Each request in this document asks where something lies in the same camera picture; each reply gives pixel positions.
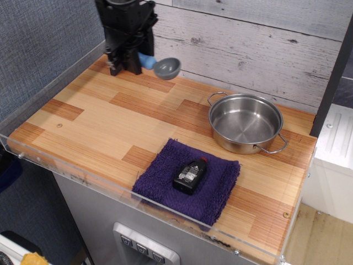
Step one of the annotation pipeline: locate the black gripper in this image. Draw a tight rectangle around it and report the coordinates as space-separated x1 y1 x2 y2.
95 1 158 76

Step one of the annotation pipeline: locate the blue grey spoon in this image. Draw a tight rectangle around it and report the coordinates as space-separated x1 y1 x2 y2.
138 52 181 80

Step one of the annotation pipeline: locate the purple towel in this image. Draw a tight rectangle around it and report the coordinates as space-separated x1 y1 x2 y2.
132 139 240 226

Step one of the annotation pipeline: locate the stainless steel pot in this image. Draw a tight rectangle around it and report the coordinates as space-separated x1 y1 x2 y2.
207 92 287 155

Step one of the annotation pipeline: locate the small black bottle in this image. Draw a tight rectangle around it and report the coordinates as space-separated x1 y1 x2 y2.
173 157 207 195

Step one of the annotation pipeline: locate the clear acrylic guard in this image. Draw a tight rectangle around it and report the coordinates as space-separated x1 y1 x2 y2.
1 36 322 264

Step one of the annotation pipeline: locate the silver dispenser panel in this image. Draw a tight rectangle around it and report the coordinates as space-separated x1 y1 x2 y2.
113 222 181 264

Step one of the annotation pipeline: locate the white cabinet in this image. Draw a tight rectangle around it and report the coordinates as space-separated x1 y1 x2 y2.
302 104 352 223

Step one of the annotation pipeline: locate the dark grey right post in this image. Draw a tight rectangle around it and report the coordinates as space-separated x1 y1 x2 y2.
309 17 352 137

